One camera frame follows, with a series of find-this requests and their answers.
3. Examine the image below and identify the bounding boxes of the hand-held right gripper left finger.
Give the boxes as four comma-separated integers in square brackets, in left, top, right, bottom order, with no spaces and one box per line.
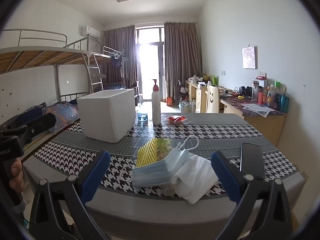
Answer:
[29,149,112,240]

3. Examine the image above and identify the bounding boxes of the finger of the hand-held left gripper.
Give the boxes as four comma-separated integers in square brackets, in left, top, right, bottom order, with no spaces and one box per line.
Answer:
[0,112,57,143]

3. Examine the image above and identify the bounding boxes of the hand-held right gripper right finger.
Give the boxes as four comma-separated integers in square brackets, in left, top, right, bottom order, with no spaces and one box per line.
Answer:
[211,151,293,240]

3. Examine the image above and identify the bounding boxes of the white tissue paper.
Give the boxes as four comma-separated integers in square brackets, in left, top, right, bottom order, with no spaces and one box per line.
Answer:
[172,151,219,205]

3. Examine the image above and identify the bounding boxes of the yellow foam net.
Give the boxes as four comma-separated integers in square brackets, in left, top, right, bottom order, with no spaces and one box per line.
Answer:
[136,138,159,168]

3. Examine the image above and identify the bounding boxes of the blue face mask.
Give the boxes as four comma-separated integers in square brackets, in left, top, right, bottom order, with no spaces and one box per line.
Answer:
[119,135,200,187]

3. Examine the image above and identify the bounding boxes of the white foam box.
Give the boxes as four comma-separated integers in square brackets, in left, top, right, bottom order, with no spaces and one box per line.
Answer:
[76,88,137,144]

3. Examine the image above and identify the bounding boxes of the green printed plastic bag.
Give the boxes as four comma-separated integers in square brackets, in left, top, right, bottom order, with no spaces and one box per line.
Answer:
[155,138,176,162]

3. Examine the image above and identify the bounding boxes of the person's left hand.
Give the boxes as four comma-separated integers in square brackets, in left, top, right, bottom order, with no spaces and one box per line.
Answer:
[9,159,25,193]

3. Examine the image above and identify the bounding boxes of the blue orange plaid quilt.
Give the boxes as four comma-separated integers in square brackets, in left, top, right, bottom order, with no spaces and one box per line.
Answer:
[46,102,81,134]

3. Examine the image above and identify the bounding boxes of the black smartphone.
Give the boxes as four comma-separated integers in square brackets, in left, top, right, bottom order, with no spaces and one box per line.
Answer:
[240,142,266,180]

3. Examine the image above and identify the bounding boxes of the houndstooth tablecloth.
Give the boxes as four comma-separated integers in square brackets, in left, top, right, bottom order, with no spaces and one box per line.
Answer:
[33,112,300,197]

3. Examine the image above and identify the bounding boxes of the wooden desk patterned cover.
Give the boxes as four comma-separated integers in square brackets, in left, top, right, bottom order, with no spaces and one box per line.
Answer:
[219,96,288,147]

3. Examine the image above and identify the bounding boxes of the metal bunk bed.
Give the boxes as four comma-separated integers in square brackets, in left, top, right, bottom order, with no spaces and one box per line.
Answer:
[90,46,139,105]
[0,29,105,160]

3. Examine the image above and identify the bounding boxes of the printed paper sheets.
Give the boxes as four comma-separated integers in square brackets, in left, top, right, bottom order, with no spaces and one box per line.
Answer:
[241,103,274,118]

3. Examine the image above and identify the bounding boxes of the metal bed ladder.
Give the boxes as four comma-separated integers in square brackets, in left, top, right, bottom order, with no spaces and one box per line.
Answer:
[86,52,104,93]

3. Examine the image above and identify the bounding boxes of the clear spray bottle blue liquid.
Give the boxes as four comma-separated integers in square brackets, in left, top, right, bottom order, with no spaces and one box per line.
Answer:
[136,104,150,124]

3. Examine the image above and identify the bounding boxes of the red snack packet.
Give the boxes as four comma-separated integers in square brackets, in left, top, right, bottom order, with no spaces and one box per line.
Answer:
[164,115,188,126]

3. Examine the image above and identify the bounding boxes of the wooden chair smiley face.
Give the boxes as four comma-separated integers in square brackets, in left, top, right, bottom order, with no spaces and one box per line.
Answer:
[205,84,222,114]

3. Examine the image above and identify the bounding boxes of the wooden desk with drawers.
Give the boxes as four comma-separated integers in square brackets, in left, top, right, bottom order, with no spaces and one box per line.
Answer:
[185,79,233,113]

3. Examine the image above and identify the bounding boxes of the dark blue bedding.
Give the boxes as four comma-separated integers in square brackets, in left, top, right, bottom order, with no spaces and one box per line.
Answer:
[103,82,127,91]

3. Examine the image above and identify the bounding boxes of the black headphones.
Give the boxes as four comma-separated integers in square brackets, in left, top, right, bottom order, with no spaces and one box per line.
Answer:
[238,85,253,98]

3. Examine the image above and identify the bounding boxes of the white pump bottle red cap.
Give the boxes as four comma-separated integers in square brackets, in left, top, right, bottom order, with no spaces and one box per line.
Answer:
[151,79,162,125]

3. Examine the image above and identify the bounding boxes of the clear tumbler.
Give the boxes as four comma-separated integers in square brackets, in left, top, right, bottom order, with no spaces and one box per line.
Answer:
[252,78,259,103]

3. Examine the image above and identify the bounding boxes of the row of toiletry bottles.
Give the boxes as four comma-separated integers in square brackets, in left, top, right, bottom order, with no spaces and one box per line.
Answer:
[257,80,290,114]

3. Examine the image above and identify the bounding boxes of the black folding chair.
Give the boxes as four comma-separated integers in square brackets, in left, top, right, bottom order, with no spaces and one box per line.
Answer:
[131,81,141,98]

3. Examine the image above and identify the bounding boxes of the black trolley cart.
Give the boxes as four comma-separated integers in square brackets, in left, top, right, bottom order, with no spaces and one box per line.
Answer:
[173,79,188,101]

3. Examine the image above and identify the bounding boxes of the dark hanging clothes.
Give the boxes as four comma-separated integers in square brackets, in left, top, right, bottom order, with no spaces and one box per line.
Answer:
[110,53,124,68]

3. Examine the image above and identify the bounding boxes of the white air conditioner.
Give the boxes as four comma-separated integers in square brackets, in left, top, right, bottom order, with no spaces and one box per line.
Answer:
[80,25,101,40]

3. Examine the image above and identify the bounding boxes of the brown curtain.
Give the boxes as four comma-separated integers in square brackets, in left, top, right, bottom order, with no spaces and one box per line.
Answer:
[164,21,203,101]
[103,25,137,98]

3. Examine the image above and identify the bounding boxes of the glass balcony door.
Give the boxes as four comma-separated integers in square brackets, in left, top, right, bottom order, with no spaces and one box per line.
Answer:
[135,27,166,103]

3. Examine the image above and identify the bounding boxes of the pink cartoon wall picture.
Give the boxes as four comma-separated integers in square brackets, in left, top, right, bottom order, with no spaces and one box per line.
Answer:
[242,46,258,69]

